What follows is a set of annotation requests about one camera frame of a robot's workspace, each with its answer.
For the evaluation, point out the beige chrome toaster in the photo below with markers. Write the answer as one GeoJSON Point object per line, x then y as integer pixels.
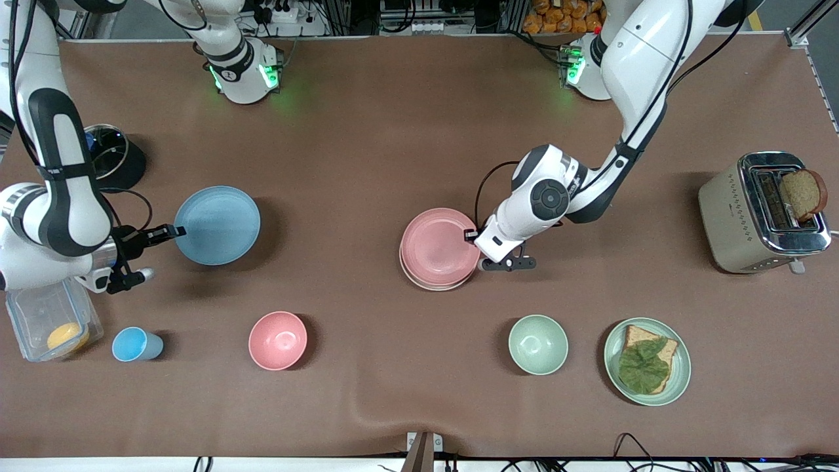
{"type": "Point", "coordinates": [731, 223]}

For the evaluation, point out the beige plate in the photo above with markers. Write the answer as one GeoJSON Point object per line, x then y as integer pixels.
{"type": "Point", "coordinates": [429, 288]}

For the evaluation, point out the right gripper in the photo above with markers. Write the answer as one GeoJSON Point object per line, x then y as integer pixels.
{"type": "Point", "coordinates": [133, 238]}

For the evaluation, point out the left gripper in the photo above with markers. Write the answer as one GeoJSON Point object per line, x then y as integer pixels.
{"type": "Point", "coordinates": [470, 235]}

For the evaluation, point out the blue plate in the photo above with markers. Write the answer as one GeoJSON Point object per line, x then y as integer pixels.
{"type": "Point", "coordinates": [219, 226]}

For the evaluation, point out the brown toast slice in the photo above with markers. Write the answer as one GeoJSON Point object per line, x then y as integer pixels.
{"type": "Point", "coordinates": [805, 193]}

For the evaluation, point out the green lettuce leaf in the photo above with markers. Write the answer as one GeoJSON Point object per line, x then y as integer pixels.
{"type": "Point", "coordinates": [642, 370]}

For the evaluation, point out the yellow round food piece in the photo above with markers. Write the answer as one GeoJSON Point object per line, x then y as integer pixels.
{"type": "Point", "coordinates": [67, 337]}

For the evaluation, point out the bread slice with crust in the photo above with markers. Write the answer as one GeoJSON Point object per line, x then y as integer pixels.
{"type": "Point", "coordinates": [639, 335]}

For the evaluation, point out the orange bread bag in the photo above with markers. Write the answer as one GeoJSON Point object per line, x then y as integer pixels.
{"type": "Point", "coordinates": [564, 16]}

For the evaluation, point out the pink plate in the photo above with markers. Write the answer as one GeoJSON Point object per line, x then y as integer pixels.
{"type": "Point", "coordinates": [436, 246]}

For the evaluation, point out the white power strip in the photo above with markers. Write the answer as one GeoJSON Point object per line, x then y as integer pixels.
{"type": "Point", "coordinates": [282, 12]}
{"type": "Point", "coordinates": [431, 27]}

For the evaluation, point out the black pot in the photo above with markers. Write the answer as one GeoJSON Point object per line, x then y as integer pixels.
{"type": "Point", "coordinates": [134, 167]}

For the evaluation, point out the metal table bracket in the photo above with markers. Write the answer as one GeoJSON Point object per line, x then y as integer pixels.
{"type": "Point", "coordinates": [423, 449]}

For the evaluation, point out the blue cup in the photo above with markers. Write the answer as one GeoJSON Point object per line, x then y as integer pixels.
{"type": "Point", "coordinates": [131, 344]}

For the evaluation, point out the green plate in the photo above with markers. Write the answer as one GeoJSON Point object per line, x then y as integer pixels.
{"type": "Point", "coordinates": [682, 367]}

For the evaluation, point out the clear plastic container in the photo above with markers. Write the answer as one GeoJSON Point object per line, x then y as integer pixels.
{"type": "Point", "coordinates": [46, 321]}

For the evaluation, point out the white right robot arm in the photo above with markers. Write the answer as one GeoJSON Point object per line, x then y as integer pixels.
{"type": "Point", "coordinates": [19, 255]}

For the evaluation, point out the green bowl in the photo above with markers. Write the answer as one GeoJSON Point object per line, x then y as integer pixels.
{"type": "Point", "coordinates": [538, 344]}

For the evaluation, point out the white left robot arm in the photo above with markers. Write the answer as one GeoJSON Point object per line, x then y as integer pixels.
{"type": "Point", "coordinates": [642, 52]}

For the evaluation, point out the pink bowl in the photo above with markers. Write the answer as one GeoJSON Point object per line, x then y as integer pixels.
{"type": "Point", "coordinates": [278, 340]}

